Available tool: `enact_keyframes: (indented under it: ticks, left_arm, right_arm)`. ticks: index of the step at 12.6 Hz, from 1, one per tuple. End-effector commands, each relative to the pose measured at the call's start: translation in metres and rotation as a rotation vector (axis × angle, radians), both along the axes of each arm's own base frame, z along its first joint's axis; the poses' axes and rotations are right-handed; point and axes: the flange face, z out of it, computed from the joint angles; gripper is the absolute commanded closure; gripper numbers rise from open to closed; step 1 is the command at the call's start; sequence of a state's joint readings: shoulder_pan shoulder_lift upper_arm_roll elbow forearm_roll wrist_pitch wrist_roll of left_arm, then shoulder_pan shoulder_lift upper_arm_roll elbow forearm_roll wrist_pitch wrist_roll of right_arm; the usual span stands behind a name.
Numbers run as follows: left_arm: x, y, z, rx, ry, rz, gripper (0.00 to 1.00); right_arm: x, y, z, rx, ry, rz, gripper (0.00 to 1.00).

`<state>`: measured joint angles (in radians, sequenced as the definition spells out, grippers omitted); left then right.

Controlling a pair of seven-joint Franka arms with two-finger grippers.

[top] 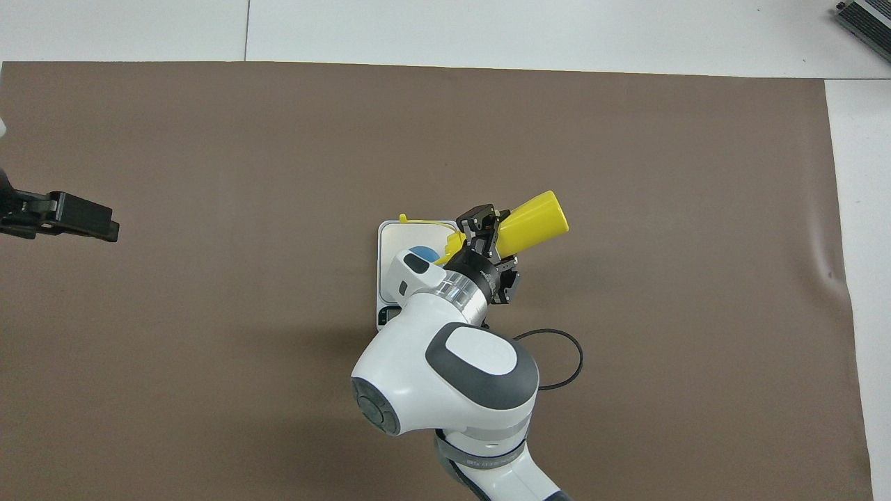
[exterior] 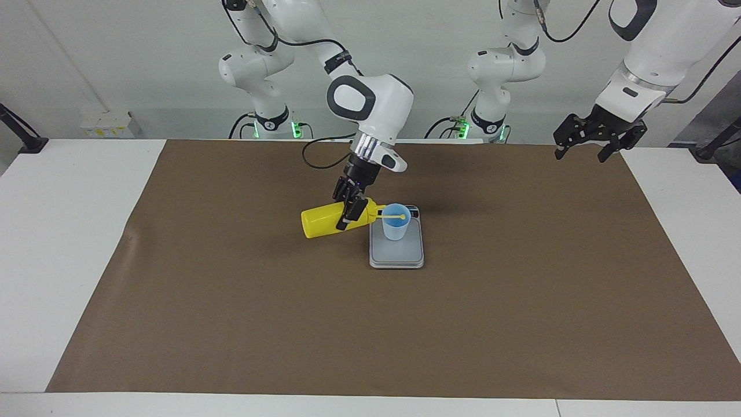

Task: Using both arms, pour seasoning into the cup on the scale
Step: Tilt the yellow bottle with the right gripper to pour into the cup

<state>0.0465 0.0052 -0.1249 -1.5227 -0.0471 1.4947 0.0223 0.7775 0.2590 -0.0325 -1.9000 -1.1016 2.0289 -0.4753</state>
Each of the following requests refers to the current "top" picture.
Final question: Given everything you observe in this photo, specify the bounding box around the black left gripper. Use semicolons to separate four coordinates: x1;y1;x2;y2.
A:
0;167;120;243

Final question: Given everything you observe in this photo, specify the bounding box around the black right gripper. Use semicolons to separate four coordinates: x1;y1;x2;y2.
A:
444;204;520;305

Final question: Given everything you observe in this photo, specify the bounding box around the yellow squeeze seasoning bottle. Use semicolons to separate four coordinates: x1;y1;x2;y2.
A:
398;191;569;265

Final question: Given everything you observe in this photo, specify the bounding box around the silver digital kitchen scale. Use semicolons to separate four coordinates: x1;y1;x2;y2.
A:
377;220;464;331

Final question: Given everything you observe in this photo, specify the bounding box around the brown paper table mat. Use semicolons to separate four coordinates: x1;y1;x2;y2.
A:
0;61;874;501

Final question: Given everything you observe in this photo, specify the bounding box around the grey finned metal device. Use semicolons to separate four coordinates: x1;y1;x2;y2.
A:
835;0;891;65

